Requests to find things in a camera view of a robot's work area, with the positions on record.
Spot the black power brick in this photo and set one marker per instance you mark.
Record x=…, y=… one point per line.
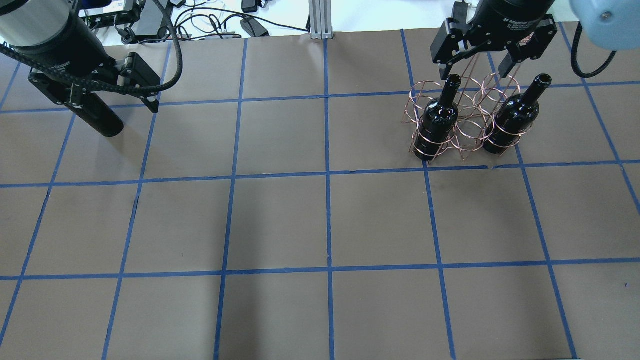
x=253, y=27

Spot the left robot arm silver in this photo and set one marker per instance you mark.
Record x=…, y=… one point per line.
x=23, y=22

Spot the dark wine bottle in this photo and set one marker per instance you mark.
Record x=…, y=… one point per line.
x=97, y=114

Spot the brown paper mat blue grid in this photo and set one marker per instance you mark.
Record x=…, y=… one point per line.
x=272, y=210

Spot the dark wine bottle left basket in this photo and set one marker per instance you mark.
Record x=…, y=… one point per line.
x=437, y=121

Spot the copper wire wine basket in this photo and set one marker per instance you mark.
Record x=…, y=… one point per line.
x=478, y=99

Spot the dark wine bottle right basket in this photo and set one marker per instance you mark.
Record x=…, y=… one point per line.
x=516, y=116

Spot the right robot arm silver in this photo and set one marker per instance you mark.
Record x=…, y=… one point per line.
x=610, y=24

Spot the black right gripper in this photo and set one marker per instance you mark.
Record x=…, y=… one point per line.
x=510, y=17

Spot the dark wine bottle basket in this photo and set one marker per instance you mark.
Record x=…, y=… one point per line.
x=516, y=116
x=437, y=121

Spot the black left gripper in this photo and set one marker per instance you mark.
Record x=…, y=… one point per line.
x=71, y=44

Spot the aluminium frame post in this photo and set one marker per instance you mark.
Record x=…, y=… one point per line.
x=320, y=19

